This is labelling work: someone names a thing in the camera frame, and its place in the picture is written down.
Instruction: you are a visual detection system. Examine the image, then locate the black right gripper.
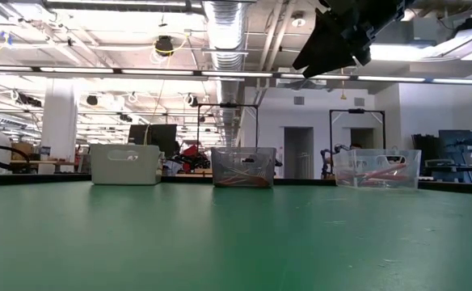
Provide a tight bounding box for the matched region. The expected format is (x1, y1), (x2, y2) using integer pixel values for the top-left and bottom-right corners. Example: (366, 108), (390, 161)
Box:
(292, 0), (417, 79)

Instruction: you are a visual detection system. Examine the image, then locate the ceiling light panel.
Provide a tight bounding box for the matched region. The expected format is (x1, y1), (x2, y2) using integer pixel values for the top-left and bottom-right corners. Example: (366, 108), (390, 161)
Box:
(369, 23), (472, 61)

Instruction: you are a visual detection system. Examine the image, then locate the grey door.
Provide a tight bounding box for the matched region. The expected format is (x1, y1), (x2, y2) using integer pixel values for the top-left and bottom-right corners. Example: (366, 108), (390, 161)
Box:
(349, 128), (376, 150)
(283, 126), (315, 180)

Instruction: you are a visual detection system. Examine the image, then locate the clear plastic bin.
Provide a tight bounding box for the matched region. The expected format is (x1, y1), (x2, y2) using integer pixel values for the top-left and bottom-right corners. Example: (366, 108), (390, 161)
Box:
(331, 148), (422, 191)

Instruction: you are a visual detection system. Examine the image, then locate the dark grey plastic bin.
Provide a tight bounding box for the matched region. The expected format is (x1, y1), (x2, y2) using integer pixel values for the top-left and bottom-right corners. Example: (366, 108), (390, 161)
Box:
(210, 145), (277, 189)

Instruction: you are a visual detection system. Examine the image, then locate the black equipment rack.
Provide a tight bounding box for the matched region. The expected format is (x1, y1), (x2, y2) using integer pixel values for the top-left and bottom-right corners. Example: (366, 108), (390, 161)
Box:
(411, 129), (472, 183)

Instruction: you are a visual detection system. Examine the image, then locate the black ceiling dome device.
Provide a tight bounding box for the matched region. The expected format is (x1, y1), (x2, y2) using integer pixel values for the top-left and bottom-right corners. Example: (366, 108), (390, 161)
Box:
(154, 35), (175, 57)

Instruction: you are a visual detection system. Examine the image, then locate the red object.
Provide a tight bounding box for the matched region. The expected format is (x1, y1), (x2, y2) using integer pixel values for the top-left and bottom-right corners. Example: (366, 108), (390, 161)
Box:
(177, 144), (212, 173)

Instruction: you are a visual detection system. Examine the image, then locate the long ceiling light strip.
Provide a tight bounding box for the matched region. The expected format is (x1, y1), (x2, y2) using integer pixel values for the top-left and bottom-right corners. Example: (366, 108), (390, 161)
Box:
(0, 66), (472, 86)

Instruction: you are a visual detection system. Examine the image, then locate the black monitor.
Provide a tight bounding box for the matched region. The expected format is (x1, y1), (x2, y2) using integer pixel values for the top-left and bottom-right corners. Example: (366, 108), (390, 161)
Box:
(127, 123), (179, 159)

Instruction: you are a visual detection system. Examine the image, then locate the white translucent plastic bin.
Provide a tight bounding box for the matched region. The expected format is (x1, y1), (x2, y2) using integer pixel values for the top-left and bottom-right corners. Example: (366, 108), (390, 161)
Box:
(89, 143), (165, 186)

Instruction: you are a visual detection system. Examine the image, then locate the white column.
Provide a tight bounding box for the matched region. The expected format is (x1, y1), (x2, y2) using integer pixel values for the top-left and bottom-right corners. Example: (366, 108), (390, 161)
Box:
(40, 78), (79, 175)

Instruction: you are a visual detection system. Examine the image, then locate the wooden desk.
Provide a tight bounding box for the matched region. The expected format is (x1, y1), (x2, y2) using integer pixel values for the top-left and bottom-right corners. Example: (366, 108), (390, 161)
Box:
(9, 159), (78, 175)

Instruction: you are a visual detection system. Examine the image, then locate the black frame stand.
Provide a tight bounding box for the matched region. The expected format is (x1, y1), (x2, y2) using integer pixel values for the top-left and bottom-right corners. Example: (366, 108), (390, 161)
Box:
(328, 108), (386, 175)

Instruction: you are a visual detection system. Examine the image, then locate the silver ventilation duct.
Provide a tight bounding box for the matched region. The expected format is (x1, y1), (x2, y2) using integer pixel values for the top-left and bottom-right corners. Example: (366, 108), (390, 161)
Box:
(201, 0), (257, 146)

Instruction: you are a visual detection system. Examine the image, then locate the red handled utensil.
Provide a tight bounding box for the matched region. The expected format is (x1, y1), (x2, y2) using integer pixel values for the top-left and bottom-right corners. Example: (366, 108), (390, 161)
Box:
(359, 162), (409, 181)

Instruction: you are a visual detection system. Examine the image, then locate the red handled fork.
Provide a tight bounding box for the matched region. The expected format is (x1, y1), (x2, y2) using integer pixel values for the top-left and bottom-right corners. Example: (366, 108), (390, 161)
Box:
(340, 172), (411, 188)

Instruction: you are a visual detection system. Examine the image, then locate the orange handled fork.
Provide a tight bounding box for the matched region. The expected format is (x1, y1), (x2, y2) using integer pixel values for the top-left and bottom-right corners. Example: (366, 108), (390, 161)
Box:
(215, 173), (272, 188)

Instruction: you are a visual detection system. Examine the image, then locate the orange handled utensil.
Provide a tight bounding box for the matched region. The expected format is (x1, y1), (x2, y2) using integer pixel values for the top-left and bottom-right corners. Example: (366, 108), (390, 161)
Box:
(219, 166), (268, 183)

